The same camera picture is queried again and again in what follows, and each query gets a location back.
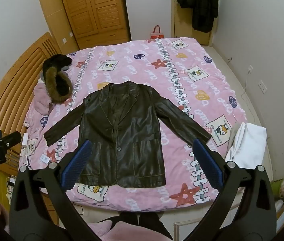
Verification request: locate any dark brown leather jacket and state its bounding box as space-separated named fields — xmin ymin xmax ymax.
xmin=44 ymin=81 xmax=210 ymax=188

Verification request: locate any wooden headboard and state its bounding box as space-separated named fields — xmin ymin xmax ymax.
xmin=0 ymin=32 xmax=62 ymax=176

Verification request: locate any white folded cloth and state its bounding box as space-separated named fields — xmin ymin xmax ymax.
xmin=224 ymin=123 xmax=267 ymax=169

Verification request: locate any pink fluffy garment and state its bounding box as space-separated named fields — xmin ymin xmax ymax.
xmin=34 ymin=82 xmax=53 ymax=115

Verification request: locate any pink patterned bed blanket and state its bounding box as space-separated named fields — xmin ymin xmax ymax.
xmin=19 ymin=38 xmax=246 ymax=211

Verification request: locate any wooden wardrobe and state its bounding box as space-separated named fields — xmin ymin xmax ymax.
xmin=62 ymin=0 xmax=130 ymax=49

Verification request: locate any red gift bag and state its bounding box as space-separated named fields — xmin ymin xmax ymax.
xmin=150 ymin=25 xmax=164 ymax=39

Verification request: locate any wooden door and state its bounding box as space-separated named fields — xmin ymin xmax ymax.
xmin=174 ymin=0 xmax=219 ymax=45

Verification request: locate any black coat hanging on door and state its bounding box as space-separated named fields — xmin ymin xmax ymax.
xmin=177 ymin=0 xmax=218 ymax=33

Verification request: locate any white wall socket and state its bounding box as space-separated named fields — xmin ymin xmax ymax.
xmin=258 ymin=80 xmax=267 ymax=94

